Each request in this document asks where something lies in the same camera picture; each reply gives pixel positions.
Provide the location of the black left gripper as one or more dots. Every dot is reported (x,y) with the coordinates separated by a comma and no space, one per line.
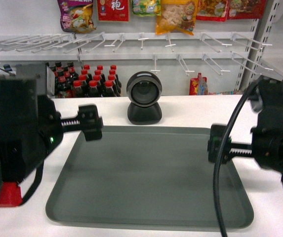
(30,130)

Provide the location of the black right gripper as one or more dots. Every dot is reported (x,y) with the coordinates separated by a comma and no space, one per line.
(267,136)

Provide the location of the grey rectangular serving tray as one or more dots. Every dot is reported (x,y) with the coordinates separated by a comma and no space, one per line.
(137,177)

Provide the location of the red cap soy sauce bottle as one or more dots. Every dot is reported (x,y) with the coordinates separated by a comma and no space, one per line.
(80,88)
(94,89)
(109,89)

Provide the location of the small red standing pouch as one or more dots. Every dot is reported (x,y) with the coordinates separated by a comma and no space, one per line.
(198,85)

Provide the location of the black round barcode scanner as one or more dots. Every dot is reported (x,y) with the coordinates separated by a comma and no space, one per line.
(144,90)

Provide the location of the white peg hook rack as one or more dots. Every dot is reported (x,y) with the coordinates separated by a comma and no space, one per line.
(207,46)

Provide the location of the purple snack bag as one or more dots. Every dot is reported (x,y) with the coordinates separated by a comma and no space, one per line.
(76,16)

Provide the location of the white shelf upright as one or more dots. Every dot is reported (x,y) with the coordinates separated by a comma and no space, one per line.
(261,31)

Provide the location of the red snack bag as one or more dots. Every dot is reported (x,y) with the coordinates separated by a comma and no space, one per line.
(222,10)
(113,10)

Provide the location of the red snack bag right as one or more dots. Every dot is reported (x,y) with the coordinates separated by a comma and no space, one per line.
(222,10)

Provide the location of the orange snack bag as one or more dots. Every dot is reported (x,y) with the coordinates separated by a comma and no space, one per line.
(177,15)

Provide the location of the green yellow snack bag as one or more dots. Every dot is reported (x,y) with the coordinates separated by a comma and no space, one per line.
(146,7)

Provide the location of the red mount block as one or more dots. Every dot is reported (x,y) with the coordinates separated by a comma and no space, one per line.
(10,195)

